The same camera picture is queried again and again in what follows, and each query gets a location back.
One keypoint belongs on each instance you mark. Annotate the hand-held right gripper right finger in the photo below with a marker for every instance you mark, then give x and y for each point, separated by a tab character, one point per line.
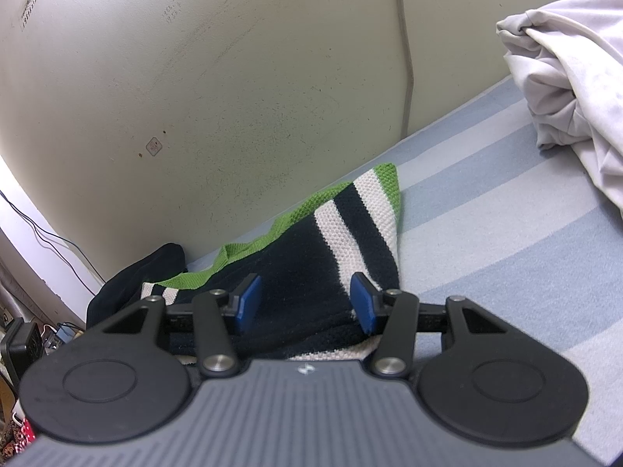
362	301

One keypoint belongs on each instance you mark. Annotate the navy green white striped sweater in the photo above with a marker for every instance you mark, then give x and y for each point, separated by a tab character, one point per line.
301	262

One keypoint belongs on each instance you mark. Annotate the white folded garment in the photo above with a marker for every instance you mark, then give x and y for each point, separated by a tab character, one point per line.
584	82

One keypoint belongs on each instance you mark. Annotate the small white wall sticker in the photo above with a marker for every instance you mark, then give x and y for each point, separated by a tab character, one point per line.
153	146

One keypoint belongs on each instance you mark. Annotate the red patterned cloth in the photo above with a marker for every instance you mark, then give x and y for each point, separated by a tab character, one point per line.
22	435

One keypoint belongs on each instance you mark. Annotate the black power adapter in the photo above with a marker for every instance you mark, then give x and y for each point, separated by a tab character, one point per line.
22	350

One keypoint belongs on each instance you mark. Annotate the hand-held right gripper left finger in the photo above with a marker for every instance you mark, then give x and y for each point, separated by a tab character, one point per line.
248	301

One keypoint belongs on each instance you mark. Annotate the dark navy patterned garment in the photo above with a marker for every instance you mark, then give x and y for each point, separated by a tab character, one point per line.
131	282

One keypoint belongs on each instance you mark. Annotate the blue charger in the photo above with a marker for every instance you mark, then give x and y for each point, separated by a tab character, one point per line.
65	333

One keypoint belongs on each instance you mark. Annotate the white printed wall label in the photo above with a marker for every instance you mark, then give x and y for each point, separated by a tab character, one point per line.
33	2

